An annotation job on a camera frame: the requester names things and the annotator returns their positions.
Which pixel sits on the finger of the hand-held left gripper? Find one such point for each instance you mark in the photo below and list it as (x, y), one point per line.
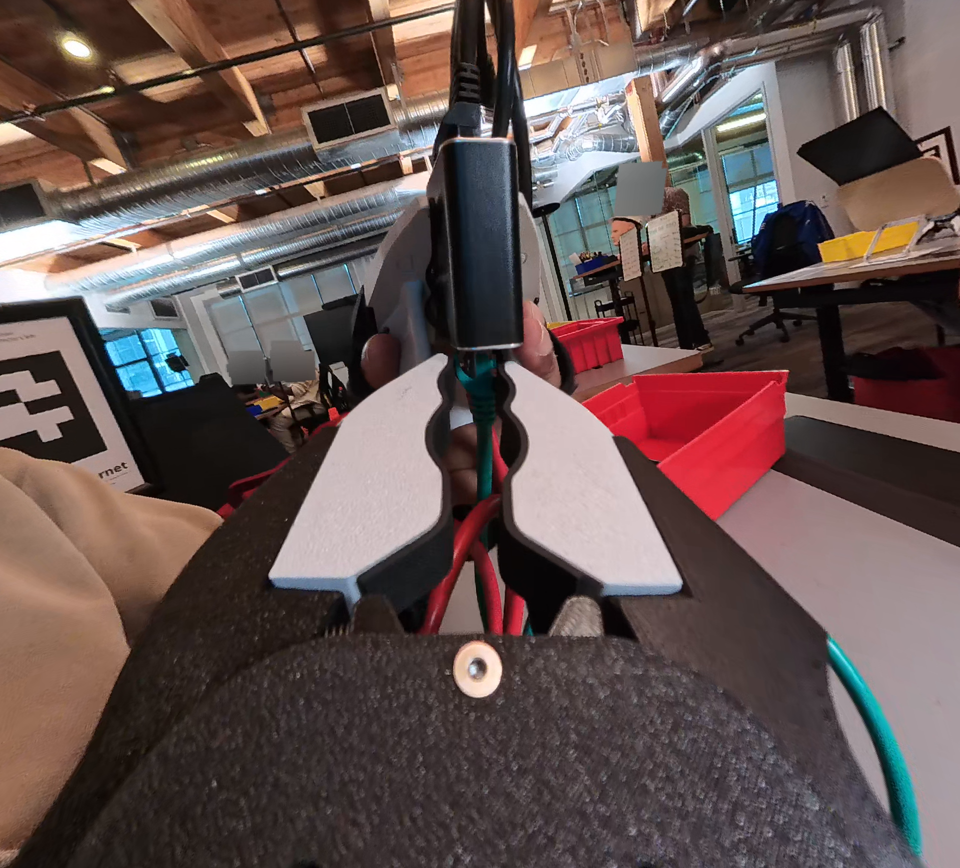
(405, 268)
(531, 261)

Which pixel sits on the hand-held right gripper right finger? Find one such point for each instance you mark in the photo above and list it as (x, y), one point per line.
(585, 501)

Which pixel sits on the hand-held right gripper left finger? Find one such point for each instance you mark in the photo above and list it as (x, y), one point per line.
(367, 493)

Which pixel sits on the black ethernet splitter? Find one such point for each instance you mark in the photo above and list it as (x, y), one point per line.
(480, 246)

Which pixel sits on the red plastic bin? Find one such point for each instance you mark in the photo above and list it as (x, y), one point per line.
(712, 448)

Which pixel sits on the red parts bin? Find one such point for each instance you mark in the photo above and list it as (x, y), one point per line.
(592, 343)

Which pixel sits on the black floor lamp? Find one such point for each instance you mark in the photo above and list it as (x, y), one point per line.
(547, 208)

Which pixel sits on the black display screen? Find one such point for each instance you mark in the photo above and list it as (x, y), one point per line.
(330, 332)

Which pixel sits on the red storage basket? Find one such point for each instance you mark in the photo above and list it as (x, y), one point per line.
(247, 486)

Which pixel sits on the white board sign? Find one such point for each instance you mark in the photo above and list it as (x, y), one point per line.
(664, 246)

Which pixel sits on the white ceiling vent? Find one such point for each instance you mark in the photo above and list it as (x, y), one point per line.
(349, 117)

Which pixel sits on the wooden ceiling beam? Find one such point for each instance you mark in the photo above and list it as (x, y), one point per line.
(645, 126)

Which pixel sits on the silver ceiling pipes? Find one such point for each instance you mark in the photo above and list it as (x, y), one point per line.
(225, 246)

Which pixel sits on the black office chair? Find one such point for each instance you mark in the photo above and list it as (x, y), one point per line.
(772, 324)

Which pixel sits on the blue backpack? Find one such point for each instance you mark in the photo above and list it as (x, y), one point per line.
(795, 238)

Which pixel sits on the black white pattern poster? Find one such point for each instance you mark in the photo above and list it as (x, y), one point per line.
(112, 358)

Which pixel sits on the small yellow bin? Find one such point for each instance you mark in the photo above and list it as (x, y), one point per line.
(847, 247)

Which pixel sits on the person's beige hoodie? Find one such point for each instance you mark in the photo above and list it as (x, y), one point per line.
(60, 583)

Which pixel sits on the red floor basket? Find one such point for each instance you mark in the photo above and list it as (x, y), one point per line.
(907, 388)

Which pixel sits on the black monitor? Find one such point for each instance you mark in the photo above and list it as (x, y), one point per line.
(862, 148)

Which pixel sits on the cardboard sheet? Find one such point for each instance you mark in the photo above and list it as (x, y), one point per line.
(900, 201)

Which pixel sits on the round ceiling light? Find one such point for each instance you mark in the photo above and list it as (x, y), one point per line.
(76, 47)

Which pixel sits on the silver air duct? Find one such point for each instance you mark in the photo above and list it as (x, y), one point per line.
(187, 175)

